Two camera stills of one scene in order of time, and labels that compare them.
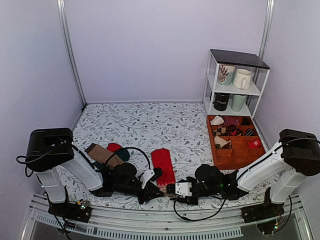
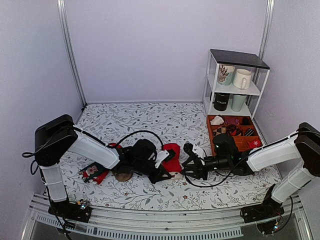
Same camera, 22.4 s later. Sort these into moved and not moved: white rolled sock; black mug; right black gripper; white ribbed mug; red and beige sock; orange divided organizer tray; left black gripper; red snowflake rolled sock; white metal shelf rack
Moved: left black gripper; red and beige sock; right black gripper
Not moved: orange divided organizer tray; white metal shelf rack; red snowflake rolled sock; white rolled sock; white ribbed mug; black mug
